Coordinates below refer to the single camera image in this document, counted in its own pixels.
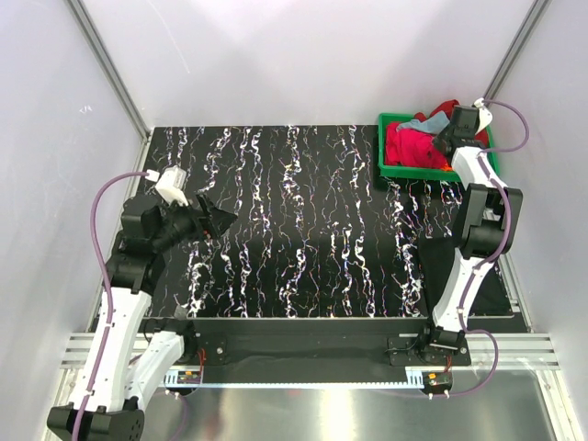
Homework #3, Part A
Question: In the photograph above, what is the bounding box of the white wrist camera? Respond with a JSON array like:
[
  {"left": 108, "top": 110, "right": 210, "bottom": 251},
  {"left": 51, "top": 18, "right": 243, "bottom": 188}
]
[
  {"left": 472, "top": 96, "right": 495, "bottom": 137},
  {"left": 155, "top": 165, "right": 188, "bottom": 207}
]

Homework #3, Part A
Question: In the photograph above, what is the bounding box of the pink red t-shirt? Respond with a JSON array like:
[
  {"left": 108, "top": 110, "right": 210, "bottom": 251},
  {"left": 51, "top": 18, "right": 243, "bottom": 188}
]
[{"left": 387, "top": 124, "right": 450, "bottom": 169}]

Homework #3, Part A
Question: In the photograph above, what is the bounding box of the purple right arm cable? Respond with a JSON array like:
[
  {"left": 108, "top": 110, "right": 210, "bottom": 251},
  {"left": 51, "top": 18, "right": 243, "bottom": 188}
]
[{"left": 431, "top": 98, "right": 530, "bottom": 400}]

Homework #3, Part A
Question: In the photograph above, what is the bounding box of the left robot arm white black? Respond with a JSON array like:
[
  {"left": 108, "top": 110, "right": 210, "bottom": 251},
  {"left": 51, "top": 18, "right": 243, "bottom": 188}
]
[{"left": 47, "top": 194, "right": 237, "bottom": 440}]

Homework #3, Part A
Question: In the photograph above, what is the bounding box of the aluminium frame rail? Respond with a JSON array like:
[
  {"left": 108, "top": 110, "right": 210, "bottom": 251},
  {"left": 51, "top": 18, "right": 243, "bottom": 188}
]
[{"left": 59, "top": 333, "right": 562, "bottom": 373}]

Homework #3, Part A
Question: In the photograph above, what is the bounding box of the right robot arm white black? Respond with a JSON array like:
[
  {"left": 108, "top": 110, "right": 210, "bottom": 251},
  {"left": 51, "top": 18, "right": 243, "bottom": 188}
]
[{"left": 415, "top": 98, "right": 523, "bottom": 366}]

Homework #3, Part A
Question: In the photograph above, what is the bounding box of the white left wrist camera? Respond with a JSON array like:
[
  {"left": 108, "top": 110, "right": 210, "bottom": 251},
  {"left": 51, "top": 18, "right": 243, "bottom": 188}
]
[{"left": 155, "top": 165, "right": 188, "bottom": 207}]

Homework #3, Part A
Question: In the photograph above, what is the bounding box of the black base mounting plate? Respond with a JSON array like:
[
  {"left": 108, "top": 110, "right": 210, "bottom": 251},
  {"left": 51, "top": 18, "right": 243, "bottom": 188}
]
[{"left": 144, "top": 319, "right": 470, "bottom": 368}]

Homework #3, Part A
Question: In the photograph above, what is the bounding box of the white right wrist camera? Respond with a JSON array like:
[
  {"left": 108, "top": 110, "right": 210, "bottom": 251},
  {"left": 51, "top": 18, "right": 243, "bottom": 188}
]
[{"left": 472, "top": 96, "right": 495, "bottom": 137}]

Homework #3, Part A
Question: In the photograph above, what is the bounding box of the dark red t-shirt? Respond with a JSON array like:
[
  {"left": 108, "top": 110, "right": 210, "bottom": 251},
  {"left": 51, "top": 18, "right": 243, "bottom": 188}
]
[{"left": 429, "top": 99, "right": 490, "bottom": 148}]

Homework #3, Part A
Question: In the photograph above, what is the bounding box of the green plastic bin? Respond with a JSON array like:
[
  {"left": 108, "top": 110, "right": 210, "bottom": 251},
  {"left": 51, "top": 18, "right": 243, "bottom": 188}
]
[{"left": 377, "top": 112, "right": 502, "bottom": 180}]

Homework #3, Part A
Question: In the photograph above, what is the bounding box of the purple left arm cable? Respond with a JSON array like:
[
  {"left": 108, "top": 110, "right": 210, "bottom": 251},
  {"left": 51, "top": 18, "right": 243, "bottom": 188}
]
[{"left": 68, "top": 169, "right": 192, "bottom": 441}]

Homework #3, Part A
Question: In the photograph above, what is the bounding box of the grey blue t-shirt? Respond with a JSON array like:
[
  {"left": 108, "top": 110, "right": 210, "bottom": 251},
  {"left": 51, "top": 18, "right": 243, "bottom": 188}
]
[{"left": 396, "top": 112, "right": 449, "bottom": 135}]

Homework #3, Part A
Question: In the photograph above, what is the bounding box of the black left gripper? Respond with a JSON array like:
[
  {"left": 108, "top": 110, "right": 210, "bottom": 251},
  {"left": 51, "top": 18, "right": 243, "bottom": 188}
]
[{"left": 153, "top": 191, "right": 237, "bottom": 252}]

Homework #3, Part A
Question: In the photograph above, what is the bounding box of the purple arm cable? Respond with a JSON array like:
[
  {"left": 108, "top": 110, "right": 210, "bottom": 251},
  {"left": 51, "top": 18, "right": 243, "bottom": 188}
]
[
  {"left": 431, "top": 98, "right": 530, "bottom": 400},
  {"left": 68, "top": 169, "right": 192, "bottom": 441}
]

